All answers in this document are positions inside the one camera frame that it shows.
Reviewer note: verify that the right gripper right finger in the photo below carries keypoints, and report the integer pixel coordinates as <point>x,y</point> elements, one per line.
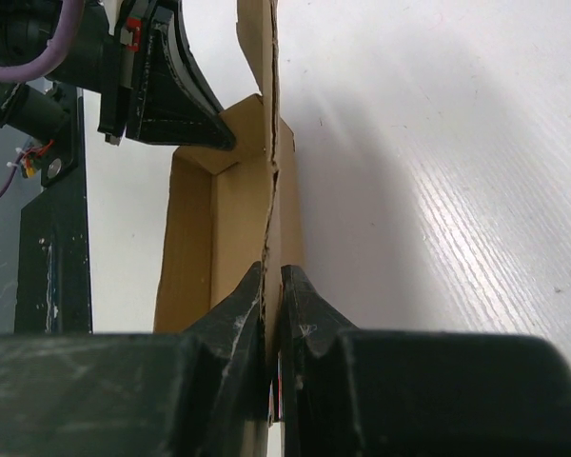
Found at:
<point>348,391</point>

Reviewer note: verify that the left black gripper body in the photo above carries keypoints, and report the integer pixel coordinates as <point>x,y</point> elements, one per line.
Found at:
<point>101,59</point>

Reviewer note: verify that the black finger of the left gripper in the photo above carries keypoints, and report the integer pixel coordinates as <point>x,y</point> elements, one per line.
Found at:
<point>171,102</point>

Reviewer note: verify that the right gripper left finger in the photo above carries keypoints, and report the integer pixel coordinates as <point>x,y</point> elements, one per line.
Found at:
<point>124,390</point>

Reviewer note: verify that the cardboard box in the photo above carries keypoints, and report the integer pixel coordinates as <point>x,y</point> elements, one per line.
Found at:
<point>233,221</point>

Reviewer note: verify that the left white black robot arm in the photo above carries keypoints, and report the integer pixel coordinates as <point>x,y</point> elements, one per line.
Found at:
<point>35,37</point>

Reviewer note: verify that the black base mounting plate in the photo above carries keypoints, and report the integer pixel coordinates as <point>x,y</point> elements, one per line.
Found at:
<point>54,291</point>

